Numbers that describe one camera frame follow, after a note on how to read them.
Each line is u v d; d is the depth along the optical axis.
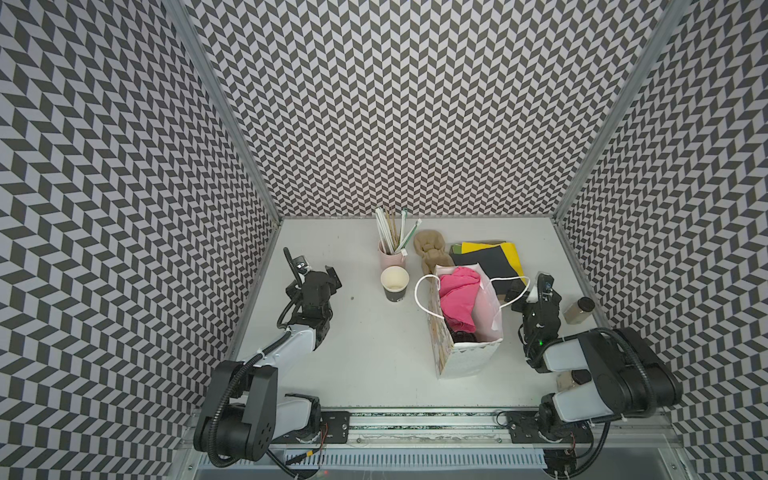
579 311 0.85
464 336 0.74
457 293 0.72
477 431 0.74
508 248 1.03
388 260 0.99
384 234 0.97
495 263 0.99
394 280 0.93
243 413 0.41
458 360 0.68
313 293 0.65
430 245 1.06
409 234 0.94
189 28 0.74
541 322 0.67
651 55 0.74
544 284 0.72
